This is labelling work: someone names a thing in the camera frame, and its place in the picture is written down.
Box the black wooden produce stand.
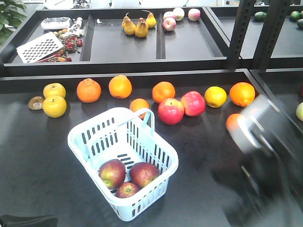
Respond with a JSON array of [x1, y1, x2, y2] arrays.
[[0, 7, 303, 227]]

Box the orange with knob top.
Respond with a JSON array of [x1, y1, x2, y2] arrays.
[[76, 78, 101, 103]]

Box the brown pear left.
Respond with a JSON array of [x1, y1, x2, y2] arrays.
[[122, 13, 136, 35]]

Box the red apple pair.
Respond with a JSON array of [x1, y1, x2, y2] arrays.
[[158, 98, 185, 125], [181, 91, 205, 117]]

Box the pink apple back right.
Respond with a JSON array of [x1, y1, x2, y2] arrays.
[[188, 9, 201, 22]]

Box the small orange lower left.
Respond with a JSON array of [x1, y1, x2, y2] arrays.
[[225, 113, 247, 132]]

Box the pink peach apple front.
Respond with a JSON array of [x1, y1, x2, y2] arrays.
[[162, 17, 176, 32]]

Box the red yellow apple front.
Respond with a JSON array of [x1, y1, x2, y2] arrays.
[[115, 182, 140, 198]]

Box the small orange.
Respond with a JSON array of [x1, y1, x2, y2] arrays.
[[129, 98, 150, 112], [225, 113, 247, 132]]

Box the yellow pear front left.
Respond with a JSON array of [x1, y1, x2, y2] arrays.
[[43, 96, 67, 118]]

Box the red apple right pair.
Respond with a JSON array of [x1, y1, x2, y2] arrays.
[[181, 91, 205, 117]]

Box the orange behind apples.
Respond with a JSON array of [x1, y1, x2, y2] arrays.
[[152, 81, 176, 104]]

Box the red apple left pair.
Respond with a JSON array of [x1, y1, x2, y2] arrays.
[[158, 98, 185, 125]]

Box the small orange front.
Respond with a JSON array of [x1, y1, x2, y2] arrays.
[[129, 98, 150, 112]]

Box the large orange right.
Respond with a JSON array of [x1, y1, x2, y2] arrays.
[[229, 82, 256, 107]]

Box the yellow pear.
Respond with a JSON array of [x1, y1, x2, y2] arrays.
[[43, 83, 66, 98], [43, 96, 67, 118]]

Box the large orange back row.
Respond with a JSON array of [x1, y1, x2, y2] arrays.
[[108, 75, 132, 99]]

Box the black rack upright post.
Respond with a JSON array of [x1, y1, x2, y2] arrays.
[[226, 0, 291, 70]]

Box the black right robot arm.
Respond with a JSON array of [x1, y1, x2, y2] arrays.
[[212, 95, 303, 227]]

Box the brown mushroom slice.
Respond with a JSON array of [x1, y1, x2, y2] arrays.
[[28, 96, 45, 110]]

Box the yellow orange citrus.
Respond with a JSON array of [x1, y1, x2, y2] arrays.
[[205, 86, 227, 108]]

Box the white perforated grater board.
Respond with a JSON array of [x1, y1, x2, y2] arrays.
[[16, 32, 63, 63]]

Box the yellow pear back left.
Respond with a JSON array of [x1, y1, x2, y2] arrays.
[[43, 83, 66, 98]]

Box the brown pear right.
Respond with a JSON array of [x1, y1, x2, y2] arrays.
[[143, 10, 157, 28]]

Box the light blue plastic basket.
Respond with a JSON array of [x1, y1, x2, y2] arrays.
[[67, 107, 179, 222]]

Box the pale apple back middle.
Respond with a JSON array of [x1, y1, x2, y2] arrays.
[[172, 7, 185, 21]]

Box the brown pear middle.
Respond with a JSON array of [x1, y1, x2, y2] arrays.
[[135, 17, 149, 38]]

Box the brown pear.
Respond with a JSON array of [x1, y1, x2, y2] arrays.
[[143, 10, 157, 28], [122, 13, 136, 35], [135, 17, 149, 38]]

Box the green potted plant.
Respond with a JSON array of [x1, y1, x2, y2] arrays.
[[0, 0, 27, 46]]

